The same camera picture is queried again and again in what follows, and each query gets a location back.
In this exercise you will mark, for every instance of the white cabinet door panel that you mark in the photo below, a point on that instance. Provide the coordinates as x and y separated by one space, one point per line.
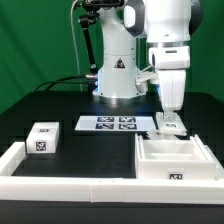
170 127
155 135

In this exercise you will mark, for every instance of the small white tagged box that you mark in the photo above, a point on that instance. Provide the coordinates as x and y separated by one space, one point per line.
43 138

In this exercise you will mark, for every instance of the white cabinet body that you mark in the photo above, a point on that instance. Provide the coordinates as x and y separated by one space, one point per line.
173 159

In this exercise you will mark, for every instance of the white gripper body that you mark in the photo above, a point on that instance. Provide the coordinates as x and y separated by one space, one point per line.
170 64

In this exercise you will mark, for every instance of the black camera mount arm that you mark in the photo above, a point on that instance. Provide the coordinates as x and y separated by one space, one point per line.
92 8

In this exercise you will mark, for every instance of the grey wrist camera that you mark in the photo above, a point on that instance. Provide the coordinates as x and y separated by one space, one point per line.
145 76

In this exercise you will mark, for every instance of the white fiducial marker sheet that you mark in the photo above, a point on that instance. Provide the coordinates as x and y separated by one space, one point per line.
115 123

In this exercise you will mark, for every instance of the white U-shaped fence frame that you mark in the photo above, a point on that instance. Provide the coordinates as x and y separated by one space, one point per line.
105 190

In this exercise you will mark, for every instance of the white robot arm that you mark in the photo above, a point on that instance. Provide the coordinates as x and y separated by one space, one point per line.
150 44

